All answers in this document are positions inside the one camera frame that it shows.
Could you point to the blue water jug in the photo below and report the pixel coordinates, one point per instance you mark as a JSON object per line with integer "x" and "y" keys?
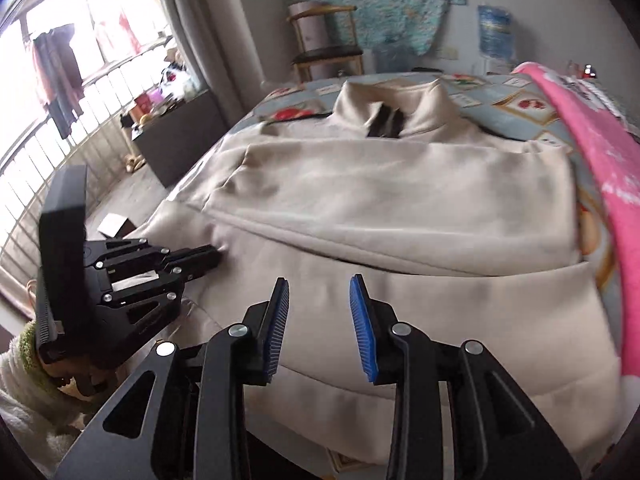
{"x": 495, "y": 32}

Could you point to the white cylindrical box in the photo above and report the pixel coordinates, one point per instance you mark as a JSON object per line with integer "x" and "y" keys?
{"x": 307, "y": 30}

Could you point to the person's left hand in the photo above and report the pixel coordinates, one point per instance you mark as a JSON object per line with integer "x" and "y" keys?
{"x": 65, "y": 377}

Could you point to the wooden chair with black seat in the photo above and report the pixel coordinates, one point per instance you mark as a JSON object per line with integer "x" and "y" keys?
{"x": 327, "y": 55}

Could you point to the fruit print tablecloth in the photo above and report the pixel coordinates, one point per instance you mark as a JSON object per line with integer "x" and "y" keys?
{"x": 525, "y": 105}

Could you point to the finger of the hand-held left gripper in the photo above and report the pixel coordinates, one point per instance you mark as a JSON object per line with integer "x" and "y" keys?
{"x": 195, "y": 271}
{"x": 195, "y": 255}

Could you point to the hanging dark clothes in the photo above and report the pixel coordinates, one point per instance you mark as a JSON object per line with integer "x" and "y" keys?
{"x": 55, "y": 80}

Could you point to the red box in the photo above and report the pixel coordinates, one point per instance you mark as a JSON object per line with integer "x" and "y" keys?
{"x": 143, "y": 104}

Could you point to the white plastic bag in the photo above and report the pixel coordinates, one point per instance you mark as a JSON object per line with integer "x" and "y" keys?
{"x": 180, "y": 80}

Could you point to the beige zip jacket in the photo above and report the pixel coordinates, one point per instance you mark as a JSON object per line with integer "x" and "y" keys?
{"x": 400, "y": 210}

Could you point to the white lace cloth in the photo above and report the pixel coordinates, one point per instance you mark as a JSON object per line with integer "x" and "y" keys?
{"x": 610, "y": 97}

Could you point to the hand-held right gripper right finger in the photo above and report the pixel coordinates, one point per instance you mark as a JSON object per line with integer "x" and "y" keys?
{"x": 362, "y": 330}

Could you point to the floral wall cloth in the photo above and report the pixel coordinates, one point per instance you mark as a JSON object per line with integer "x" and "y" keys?
{"x": 375, "y": 0}

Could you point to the white water dispenser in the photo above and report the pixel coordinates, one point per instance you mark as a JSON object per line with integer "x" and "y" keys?
{"x": 500, "y": 65}

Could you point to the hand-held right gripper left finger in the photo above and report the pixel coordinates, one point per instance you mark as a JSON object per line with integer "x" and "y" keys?
{"x": 274, "y": 330}

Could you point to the dark grey cabinet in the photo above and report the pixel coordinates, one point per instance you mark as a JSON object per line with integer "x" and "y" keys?
{"x": 185, "y": 140}

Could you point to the hanging pink clothes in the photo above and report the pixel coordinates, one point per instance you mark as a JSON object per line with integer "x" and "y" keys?
{"x": 117, "y": 32}

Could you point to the pink floral blanket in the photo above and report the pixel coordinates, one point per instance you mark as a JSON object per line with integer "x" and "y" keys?
{"x": 615, "y": 185}

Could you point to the white wall socket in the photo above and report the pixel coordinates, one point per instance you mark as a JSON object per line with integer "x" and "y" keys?
{"x": 446, "y": 53}

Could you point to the clear empty water jug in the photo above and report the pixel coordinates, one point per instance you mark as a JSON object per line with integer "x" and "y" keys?
{"x": 392, "y": 60}

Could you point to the grey curtain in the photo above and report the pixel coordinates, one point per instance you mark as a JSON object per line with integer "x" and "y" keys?
{"x": 210, "y": 35}

